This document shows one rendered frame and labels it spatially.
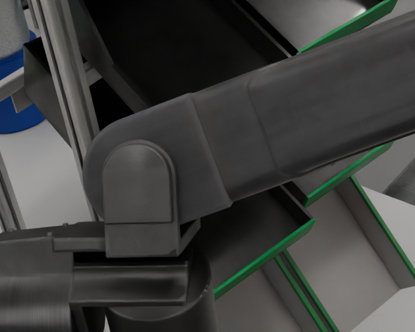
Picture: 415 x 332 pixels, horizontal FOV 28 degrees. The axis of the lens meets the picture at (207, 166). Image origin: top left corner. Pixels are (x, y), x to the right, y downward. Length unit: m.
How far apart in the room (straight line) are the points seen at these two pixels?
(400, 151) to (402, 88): 2.03
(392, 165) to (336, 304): 1.47
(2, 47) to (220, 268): 0.88
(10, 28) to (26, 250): 1.12
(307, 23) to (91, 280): 0.40
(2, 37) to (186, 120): 1.15
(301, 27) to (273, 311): 0.32
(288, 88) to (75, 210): 1.02
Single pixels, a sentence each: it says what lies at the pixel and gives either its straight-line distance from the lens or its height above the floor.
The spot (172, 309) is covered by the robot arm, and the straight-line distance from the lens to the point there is 0.41.
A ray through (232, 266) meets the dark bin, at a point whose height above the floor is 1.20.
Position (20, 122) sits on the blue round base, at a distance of 1.60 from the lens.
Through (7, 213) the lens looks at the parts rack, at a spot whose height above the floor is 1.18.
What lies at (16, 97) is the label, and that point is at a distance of 0.88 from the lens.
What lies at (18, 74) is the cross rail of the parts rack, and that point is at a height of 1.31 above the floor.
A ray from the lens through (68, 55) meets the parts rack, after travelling 0.65.
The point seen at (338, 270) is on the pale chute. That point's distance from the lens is 0.97.
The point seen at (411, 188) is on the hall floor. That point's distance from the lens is 2.69.
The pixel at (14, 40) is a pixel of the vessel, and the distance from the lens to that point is 1.54.
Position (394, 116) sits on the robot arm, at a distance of 0.40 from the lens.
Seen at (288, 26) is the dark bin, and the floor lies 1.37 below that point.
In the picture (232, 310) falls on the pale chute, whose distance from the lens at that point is 0.88.
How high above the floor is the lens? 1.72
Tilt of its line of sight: 38 degrees down
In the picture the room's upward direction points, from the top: 9 degrees counter-clockwise
